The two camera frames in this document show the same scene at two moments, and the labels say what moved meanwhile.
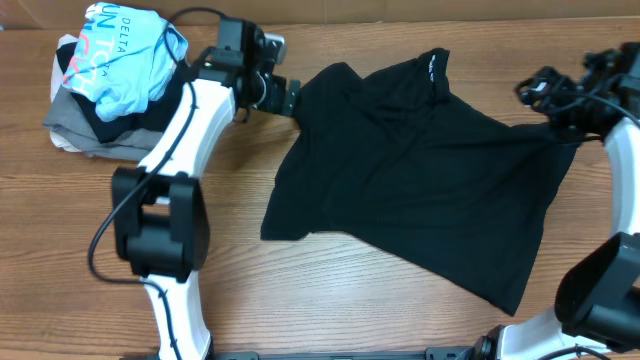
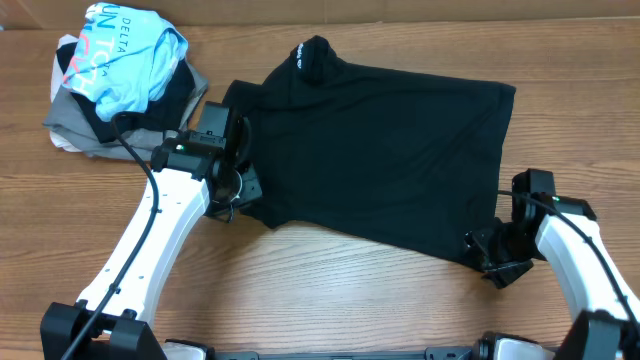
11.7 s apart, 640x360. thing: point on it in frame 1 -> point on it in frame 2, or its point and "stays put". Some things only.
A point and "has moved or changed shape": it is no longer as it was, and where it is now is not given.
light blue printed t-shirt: [124, 58] stays put
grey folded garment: [66, 118] stays put
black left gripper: [275, 103] -> [253, 189]
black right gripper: [536, 93] -> [495, 257]
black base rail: [432, 353] stays put
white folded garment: [55, 86] stays put
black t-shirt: [396, 158] has moved or changed shape
